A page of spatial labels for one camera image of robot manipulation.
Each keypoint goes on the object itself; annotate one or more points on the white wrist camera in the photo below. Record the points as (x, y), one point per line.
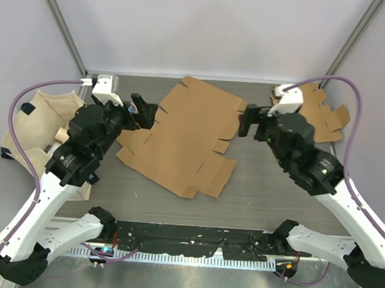
(104, 88)
(285, 100)

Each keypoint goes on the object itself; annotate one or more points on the cardboard tube in bag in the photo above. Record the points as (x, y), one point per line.
(61, 135)

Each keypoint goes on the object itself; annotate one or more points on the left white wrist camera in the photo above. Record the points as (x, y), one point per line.
(104, 88)

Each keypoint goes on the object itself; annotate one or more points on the left aluminium frame post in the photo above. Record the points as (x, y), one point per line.
(63, 28)

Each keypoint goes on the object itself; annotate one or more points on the right aluminium frame post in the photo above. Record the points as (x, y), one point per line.
(355, 35)

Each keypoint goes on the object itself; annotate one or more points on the large brown cardboard box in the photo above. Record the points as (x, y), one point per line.
(184, 150)

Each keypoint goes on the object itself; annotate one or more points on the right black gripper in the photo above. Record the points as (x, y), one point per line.
(251, 116)

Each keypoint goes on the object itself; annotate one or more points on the white slotted cable duct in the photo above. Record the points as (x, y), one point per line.
(217, 261)

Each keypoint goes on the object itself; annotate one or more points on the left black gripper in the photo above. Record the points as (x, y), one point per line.
(146, 116)

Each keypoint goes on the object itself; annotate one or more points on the aluminium frame post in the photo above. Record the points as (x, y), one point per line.
(63, 28)
(355, 35)

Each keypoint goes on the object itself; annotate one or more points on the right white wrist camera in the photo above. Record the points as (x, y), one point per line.
(285, 100)

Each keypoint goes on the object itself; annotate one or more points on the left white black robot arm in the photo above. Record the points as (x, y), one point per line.
(25, 252)

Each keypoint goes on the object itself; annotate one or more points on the beige canvas tote bag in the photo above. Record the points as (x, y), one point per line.
(36, 126)

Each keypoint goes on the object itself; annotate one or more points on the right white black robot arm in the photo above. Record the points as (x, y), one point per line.
(321, 175)

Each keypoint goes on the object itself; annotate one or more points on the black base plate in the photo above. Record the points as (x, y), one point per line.
(194, 241)

